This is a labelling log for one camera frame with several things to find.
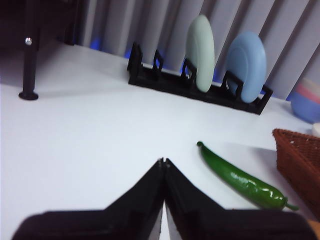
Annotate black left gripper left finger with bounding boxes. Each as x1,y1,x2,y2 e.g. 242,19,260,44
11,157,166,240

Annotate black plate rack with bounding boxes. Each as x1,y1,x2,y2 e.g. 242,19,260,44
126,41,274,116

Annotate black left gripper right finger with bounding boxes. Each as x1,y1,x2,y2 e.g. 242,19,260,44
163,157,317,240

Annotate brown wicker basket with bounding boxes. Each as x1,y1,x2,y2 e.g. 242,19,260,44
271,128,320,221

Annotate pale green plate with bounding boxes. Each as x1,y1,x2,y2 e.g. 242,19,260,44
185,14,216,93

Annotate pale blue plate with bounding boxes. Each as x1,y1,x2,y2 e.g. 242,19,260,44
226,31,267,104

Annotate black metal shelf frame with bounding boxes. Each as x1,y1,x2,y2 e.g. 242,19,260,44
0,0,83,101

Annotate pink bowl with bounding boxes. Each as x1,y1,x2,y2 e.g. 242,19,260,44
296,81,320,104

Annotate blue bowl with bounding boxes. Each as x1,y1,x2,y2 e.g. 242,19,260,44
289,91,320,124

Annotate green cucumber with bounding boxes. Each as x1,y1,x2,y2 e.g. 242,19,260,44
196,141,300,211

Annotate cream bowl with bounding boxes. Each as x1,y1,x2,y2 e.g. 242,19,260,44
301,76,320,89

